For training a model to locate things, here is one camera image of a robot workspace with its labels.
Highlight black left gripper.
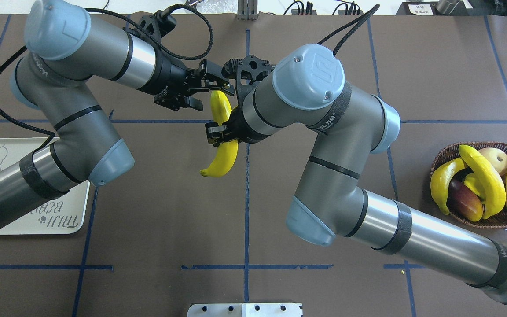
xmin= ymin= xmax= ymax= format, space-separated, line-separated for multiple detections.
xmin=153 ymin=59 xmax=235 ymax=111

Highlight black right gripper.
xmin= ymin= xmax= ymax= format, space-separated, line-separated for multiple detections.
xmin=205 ymin=106 xmax=247 ymax=147

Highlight yellow banana long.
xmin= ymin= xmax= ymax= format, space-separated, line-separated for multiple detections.
xmin=458 ymin=144 xmax=507 ymax=219

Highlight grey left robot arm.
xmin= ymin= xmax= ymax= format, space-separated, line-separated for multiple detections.
xmin=0 ymin=0 xmax=234 ymax=229

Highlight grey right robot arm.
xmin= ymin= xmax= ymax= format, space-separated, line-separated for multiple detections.
xmin=207 ymin=44 xmax=507 ymax=305

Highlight yellow banana basket edge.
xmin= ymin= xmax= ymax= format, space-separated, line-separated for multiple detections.
xmin=430 ymin=157 xmax=468 ymax=215

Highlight brown wicker basket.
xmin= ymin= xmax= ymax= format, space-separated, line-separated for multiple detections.
xmin=430 ymin=143 xmax=507 ymax=229

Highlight white bear print tray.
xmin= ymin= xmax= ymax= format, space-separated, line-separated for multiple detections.
xmin=0 ymin=138 xmax=90 ymax=236

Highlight black box white label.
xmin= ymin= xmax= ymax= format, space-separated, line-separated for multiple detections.
xmin=396 ymin=1 xmax=441 ymax=16

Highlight red mango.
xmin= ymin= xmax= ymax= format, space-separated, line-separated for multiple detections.
xmin=447 ymin=178 xmax=484 ymax=222

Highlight small yellow banana piece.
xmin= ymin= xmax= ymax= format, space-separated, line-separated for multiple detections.
xmin=463 ymin=173 xmax=486 ymax=200

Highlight pale yellow-pink apple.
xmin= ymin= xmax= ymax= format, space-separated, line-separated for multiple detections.
xmin=478 ymin=147 xmax=507 ymax=176

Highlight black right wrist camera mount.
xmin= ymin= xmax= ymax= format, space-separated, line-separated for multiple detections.
xmin=222 ymin=55 xmax=276 ymax=97

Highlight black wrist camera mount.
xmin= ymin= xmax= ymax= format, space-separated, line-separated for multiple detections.
xmin=133 ymin=10 xmax=177 ymax=46
xmin=222 ymin=55 xmax=276 ymax=97

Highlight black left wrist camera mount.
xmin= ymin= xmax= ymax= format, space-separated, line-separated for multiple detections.
xmin=133 ymin=10 xmax=177 ymax=46

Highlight grey aluminium bracket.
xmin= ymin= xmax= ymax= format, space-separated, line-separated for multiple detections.
xmin=237 ymin=0 xmax=259 ymax=21

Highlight black power strip cables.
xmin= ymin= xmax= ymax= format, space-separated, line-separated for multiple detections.
xmin=283 ymin=0 xmax=362 ymax=15

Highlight black braided left cable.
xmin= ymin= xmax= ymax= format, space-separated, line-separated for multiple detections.
xmin=0 ymin=4 xmax=214 ymax=137

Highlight black braided cable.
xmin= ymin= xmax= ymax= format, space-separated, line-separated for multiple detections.
xmin=0 ymin=4 xmax=214 ymax=137
xmin=317 ymin=4 xmax=380 ymax=55

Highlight black braided right cable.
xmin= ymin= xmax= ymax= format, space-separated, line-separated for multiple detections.
xmin=317 ymin=4 xmax=380 ymax=55

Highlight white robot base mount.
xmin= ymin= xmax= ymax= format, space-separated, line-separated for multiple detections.
xmin=187 ymin=302 xmax=304 ymax=317

